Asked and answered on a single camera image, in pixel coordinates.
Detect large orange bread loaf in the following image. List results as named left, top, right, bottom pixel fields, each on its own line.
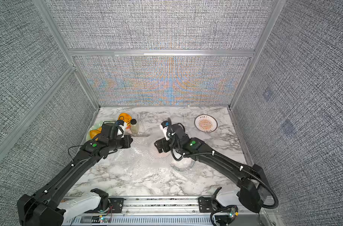
left=89, top=127, right=102, bottom=140

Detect orange sunburst dinner plate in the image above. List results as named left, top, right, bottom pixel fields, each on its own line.
left=194, top=115, right=218, bottom=133

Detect green circuit board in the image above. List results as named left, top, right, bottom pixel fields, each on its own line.
left=91, top=215, right=110, bottom=224

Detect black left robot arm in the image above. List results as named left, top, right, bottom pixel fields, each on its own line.
left=17, top=135, right=133, bottom=226

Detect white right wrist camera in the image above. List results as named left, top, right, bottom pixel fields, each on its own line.
left=160, top=121, right=173, bottom=141

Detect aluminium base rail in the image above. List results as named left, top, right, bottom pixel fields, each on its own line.
left=64, top=196, right=284, bottom=226

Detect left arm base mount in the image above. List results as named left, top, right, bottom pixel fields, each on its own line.
left=90, top=188, right=125, bottom=214

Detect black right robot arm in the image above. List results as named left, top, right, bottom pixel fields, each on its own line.
left=154, top=119, right=279, bottom=213

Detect aluminium cage frame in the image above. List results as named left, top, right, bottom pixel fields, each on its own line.
left=0, top=0, right=286, bottom=198

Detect light green scalloped plate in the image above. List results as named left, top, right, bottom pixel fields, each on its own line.
left=86, top=121, right=103, bottom=141

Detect teal rimmed plate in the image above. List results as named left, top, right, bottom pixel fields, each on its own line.
left=170, top=158, right=196, bottom=172

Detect orange lidded cup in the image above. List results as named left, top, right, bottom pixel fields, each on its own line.
left=118, top=113, right=132, bottom=129

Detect black capped spice jar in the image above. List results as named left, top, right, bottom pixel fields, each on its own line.
left=130, top=119, right=139, bottom=134

